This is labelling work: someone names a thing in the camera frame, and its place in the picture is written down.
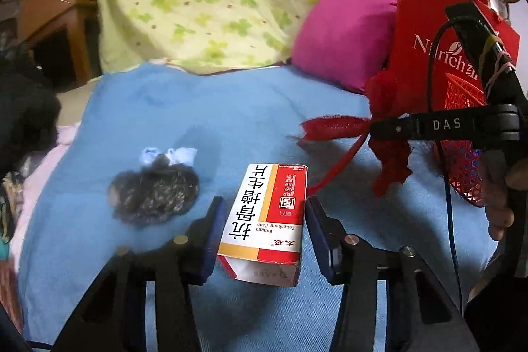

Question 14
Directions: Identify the black plastic bag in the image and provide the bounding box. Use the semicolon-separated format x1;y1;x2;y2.
108;154;201;224

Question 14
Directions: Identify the blue towel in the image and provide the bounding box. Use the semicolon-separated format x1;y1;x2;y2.
18;61;500;352

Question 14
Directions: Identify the black cable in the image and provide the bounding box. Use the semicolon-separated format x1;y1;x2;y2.
427;17;465;305

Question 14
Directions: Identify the red and white medicine box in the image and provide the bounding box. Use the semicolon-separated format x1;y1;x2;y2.
217;162;308;287

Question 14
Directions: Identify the red ribbon cloth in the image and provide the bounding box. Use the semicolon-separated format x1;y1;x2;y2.
299;67;415;199

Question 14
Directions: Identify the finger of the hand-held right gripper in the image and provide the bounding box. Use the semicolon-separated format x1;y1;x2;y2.
370;105;520;142

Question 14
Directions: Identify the black clothes pile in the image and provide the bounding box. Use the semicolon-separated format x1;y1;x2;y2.
0;51;62;179

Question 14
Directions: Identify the red plastic basket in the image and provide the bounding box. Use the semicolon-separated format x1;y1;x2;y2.
429;72;496;208

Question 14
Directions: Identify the pink pillow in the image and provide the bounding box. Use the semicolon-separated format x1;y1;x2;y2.
291;0;400;95

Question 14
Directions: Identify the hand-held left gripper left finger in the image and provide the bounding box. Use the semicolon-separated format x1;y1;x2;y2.
51;195;227;352

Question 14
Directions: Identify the small white-blue wrapper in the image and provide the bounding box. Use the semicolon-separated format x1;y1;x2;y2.
138;146;198;167

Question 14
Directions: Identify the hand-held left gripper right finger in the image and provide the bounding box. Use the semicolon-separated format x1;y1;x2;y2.
304;195;481;352

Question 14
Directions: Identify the red paper bag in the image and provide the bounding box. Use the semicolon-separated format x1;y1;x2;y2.
383;0;521;117

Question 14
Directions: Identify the person's right hand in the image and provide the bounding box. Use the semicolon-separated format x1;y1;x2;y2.
482;158;528;241

